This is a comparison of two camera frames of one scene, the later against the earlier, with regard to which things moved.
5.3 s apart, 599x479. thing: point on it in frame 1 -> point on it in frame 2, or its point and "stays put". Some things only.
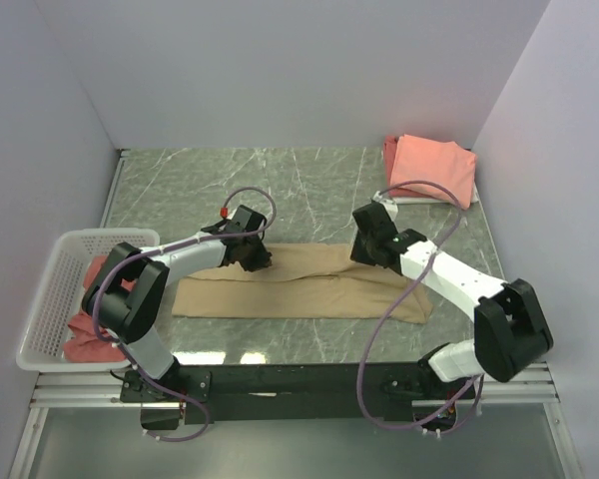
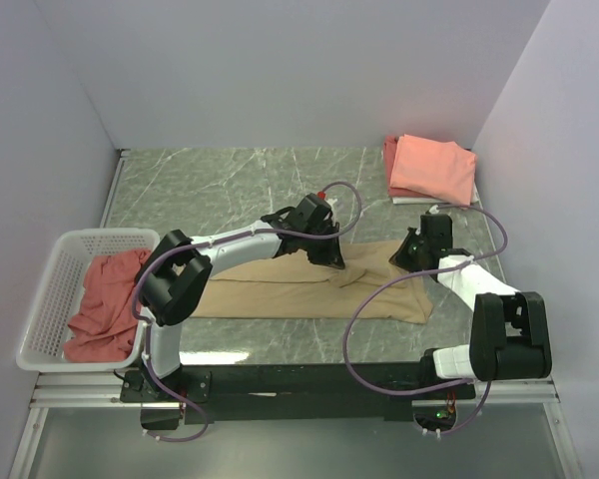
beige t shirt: x=312 y=281 stays put
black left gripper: x=262 y=260 -> x=331 y=256
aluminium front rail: x=103 y=389 stays put
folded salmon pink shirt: x=442 y=163 stays put
